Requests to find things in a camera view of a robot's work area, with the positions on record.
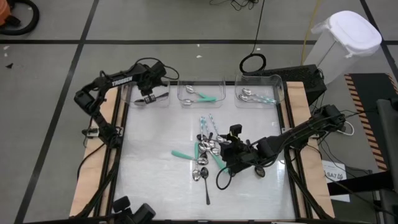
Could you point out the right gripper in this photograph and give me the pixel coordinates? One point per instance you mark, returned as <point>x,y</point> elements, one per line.
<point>241,157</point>

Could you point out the black metal bar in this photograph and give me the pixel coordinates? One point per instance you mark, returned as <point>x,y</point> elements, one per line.
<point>360,185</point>

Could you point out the light wooden side board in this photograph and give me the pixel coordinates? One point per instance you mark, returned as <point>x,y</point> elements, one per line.
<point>312,174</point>
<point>82,193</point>

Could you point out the clear plastic bin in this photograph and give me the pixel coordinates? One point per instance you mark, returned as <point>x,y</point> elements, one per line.
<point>258,81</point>
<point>214,88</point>
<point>129,96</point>

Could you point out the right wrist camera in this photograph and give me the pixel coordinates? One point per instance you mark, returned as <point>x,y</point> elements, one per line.
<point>235,130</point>

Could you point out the orange vacuum body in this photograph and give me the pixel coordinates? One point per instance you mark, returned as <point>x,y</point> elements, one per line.
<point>3,14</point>

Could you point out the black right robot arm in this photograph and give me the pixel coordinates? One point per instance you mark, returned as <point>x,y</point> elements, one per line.
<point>298,135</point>

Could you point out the white lidded trash bin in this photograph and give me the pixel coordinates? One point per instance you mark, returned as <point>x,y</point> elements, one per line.
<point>351,34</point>

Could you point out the grey metal post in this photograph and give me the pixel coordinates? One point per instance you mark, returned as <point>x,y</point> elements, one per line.
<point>390,140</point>

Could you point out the black mat hazard-striped edge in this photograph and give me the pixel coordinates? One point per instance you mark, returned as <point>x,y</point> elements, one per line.
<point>367,90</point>

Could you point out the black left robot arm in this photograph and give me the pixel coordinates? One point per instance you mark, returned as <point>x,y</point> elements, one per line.
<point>119,82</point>

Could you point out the white paper label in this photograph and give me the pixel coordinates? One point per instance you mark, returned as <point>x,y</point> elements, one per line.
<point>334,168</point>

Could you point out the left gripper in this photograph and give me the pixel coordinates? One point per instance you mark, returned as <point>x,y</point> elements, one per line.
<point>152,76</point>

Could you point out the black paper scrap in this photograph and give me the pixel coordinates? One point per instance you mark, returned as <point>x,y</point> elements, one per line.
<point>10,65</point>

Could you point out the black bulky device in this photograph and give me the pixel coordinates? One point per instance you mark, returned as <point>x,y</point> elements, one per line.
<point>143,214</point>

